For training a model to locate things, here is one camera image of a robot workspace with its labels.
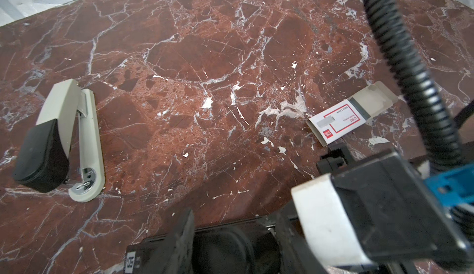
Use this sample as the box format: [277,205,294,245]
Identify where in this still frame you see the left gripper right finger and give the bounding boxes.
[275,213,327,274]

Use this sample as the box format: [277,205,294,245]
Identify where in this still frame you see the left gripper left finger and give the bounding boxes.
[138,209,195,274]

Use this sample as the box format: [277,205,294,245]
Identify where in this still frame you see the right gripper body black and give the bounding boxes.
[316,143,356,175]

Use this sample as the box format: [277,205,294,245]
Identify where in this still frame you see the white red staple box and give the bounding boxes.
[307,81,398,147]

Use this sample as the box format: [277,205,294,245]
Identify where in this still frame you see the beige stapler black cap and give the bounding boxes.
[12,79,106,203]

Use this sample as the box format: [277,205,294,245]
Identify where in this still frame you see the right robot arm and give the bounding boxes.
[322,0,474,272]

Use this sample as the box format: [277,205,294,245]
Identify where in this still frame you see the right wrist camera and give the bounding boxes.
[291,149,474,267]

